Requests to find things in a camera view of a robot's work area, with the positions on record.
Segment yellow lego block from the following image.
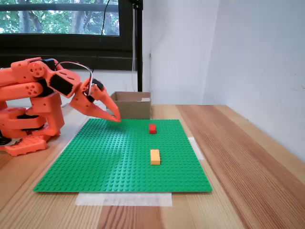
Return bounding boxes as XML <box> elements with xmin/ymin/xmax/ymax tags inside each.
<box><xmin>150</xmin><ymin>149</ymin><xmax>161</xmax><ymax>166</ymax></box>

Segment open cardboard box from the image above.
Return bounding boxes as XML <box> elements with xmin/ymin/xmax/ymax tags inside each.
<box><xmin>106</xmin><ymin>91</ymin><xmax>153</xmax><ymax>120</ymax></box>

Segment green lego baseplate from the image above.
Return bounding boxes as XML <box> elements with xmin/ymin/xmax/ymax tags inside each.
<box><xmin>33</xmin><ymin>118</ymin><xmax>213</xmax><ymax>193</ymax></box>

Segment translucent tape strip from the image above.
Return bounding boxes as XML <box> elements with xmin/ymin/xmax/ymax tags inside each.
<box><xmin>75</xmin><ymin>192</ymin><xmax>173</xmax><ymax>207</ymax></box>
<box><xmin>187</xmin><ymin>136</ymin><xmax>205</xmax><ymax>161</ymax></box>

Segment arm servo wire bundle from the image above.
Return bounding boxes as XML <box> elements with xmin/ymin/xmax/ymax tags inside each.
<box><xmin>55</xmin><ymin>61</ymin><xmax>94</xmax><ymax>96</ymax></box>

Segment black window frame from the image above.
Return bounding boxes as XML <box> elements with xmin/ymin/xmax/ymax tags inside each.
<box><xmin>0</xmin><ymin>0</ymin><xmax>134</xmax><ymax>72</ymax></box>

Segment thin black hanging cable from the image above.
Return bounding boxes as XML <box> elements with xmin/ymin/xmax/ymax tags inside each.
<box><xmin>91</xmin><ymin>0</ymin><xmax>111</xmax><ymax>73</ymax></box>

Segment white blind cord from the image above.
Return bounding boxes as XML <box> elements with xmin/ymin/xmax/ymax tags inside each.
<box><xmin>132</xmin><ymin>3</ymin><xmax>137</xmax><ymax>72</ymax></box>

